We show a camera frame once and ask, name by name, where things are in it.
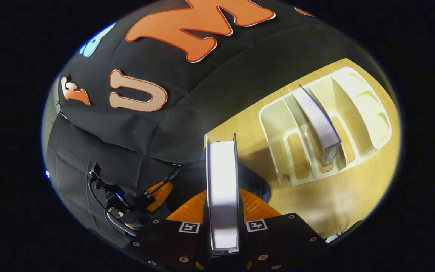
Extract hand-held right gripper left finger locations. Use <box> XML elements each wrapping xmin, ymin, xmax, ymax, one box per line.
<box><xmin>125</xmin><ymin>190</ymin><xmax>208</xmax><ymax>272</ymax></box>

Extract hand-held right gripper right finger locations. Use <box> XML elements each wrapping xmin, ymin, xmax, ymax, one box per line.
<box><xmin>239</xmin><ymin>189</ymin><xmax>328</xmax><ymax>272</ymax></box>

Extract black cover book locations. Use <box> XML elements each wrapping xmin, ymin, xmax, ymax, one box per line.
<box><xmin>204</xmin><ymin>134</ymin><xmax>241</xmax><ymax>252</ymax></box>

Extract grey cover book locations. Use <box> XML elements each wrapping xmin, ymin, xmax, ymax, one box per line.
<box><xmin>289</xmin><ymin>84</ymin><xmax>342</xmax><ymax>166</ymax></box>

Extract white plastic bookshelf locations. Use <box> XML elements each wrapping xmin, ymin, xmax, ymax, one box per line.
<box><xmin>258</xmin><ymin>67</ymin><xmax>392</xmax><ymax>187</ymax></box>

